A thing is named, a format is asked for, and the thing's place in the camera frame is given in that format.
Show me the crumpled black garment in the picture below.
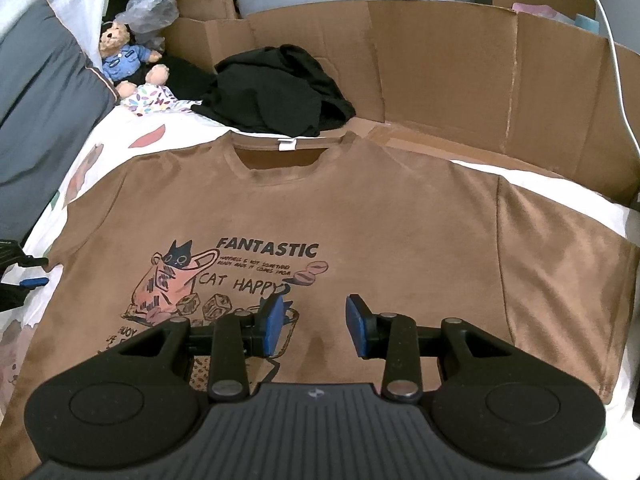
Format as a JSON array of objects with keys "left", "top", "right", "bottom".
[{"left": 191, "top": 44, "right": 357, "bottom": 138}]

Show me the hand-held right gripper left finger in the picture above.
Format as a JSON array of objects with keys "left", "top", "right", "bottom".
[{"left": 125, "top": 294, "right": 293, "bottom": 402}]

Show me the teddy bear with blue shirt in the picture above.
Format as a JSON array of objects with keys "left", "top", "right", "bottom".
[{"left": 97, "top": 20, "right": 171, "bottom": 101}]

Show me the white cable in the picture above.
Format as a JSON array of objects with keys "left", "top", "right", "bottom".
[{"left": 572, "top": 0, "right": 640, "bottom": 153}]

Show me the white floral cloth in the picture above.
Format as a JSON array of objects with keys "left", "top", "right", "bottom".
[{"left": 120, "top": 82, "right": 201, "bottom": 118}]

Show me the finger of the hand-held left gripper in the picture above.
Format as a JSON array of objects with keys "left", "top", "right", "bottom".
[
  {"left": 0, "top": 276, "right": 51, "bottom": 312},
  {"left": 0, "top": 239, "right": 49, "bottom": 267}
]

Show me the pink and blue packet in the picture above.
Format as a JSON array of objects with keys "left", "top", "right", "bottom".
[{"left": 512, "top": 2, "right": 598, "bottom": 28}]

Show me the white curtain cloth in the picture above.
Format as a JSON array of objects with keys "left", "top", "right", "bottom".
[{"left": 47, "top": 0, "right": 113, "bottom": 71}]

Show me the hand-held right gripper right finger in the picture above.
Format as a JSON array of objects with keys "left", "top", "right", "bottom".
[{"left": 346, "top": 294, "right": 506, "bottom": 403}]

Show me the clear plastic bag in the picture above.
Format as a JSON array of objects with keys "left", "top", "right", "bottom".
[{"left": 122, "top": 0, "right": 181, "bottom": 36}]

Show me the dark grey pillow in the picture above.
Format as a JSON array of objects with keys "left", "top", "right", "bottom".
[{"left": 0, "top": 0, "right": 118, "bottom": 241}]

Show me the white printed bedsheet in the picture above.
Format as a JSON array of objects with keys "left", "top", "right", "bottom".
[{"left": 0, "top": 105, "right": 640, "bottom": 461}]

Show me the brown printed t-shirt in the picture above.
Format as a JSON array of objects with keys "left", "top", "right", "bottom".
[{"left": 27, "top": 130, "right": 638, "bottom": 406}]

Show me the flattened cardboard sheet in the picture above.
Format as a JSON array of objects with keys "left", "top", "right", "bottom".
[{"left": 162, "top": 0, "right": 640, "bottom": 208}]

